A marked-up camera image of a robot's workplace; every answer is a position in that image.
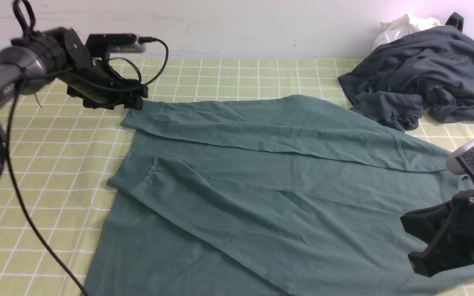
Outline white crumpled cloth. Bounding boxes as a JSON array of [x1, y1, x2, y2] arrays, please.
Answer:
[[372, 14, 441, 50]]

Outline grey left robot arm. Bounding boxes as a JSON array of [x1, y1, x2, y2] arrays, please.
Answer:
[[0, 28, 149, 176]]

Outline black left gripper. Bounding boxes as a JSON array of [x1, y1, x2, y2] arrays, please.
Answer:
[[58, 58, 149, 109]]

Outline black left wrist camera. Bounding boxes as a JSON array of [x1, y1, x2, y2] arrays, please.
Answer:
[[85, 33, 146, 60]]

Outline dark grey crumpled garment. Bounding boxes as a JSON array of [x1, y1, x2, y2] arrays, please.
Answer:
[[338, 13, 474, 132]]

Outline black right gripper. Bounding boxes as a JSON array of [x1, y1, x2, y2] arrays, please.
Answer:
[[400, 147, 474, 277]]

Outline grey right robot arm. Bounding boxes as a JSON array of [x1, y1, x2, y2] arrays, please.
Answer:
[[400, 140, 474, 277]]

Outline black camera cable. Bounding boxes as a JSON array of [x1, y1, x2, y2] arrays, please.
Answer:
[[6, 37, 169, 296]]

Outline green long-sleeve top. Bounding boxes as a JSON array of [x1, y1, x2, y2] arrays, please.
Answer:
[[85, 95, 474, 296]]

